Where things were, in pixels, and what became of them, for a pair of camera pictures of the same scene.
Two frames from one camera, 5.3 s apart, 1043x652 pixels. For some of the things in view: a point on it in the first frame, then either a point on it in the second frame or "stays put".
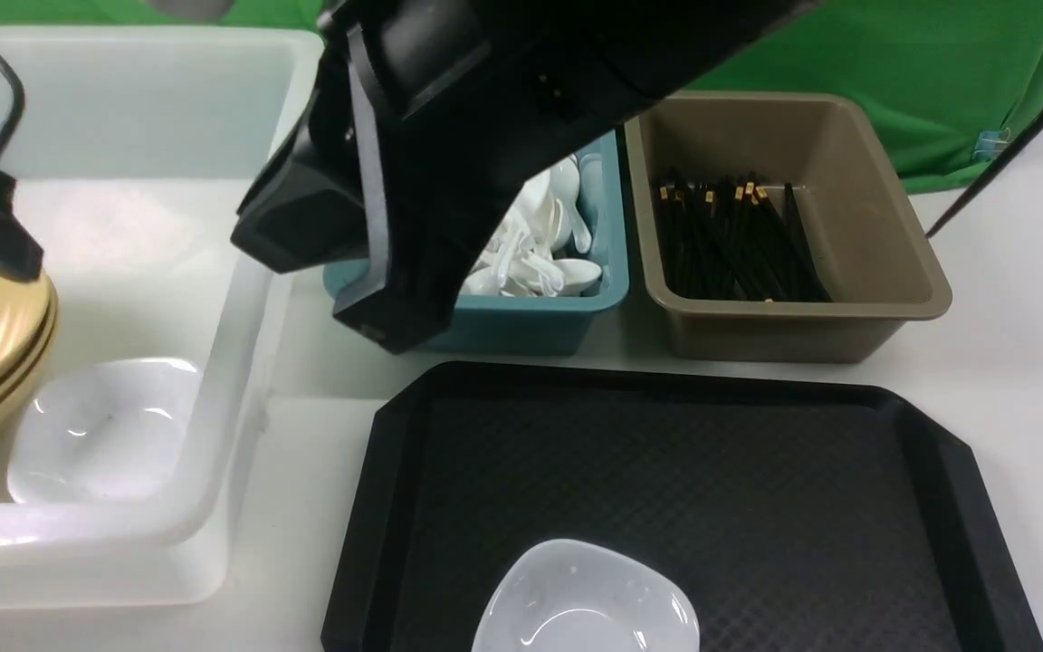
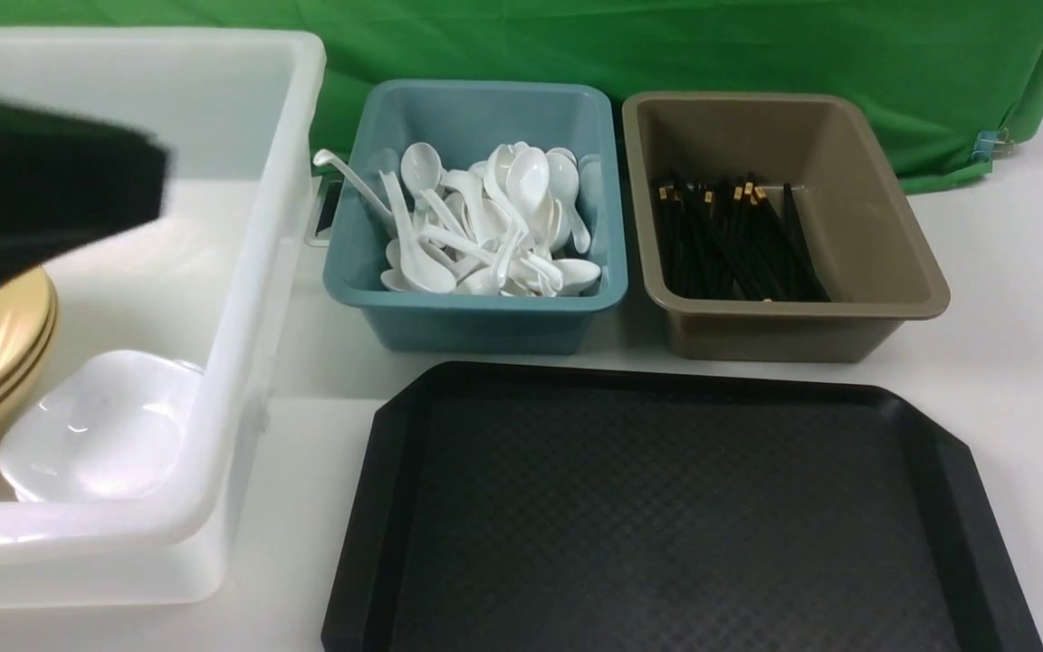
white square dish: [565, 595] -> [103, 426]
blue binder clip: [990, 144] stays put
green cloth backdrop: [948, 79] stays put
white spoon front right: [577, 273] stays put
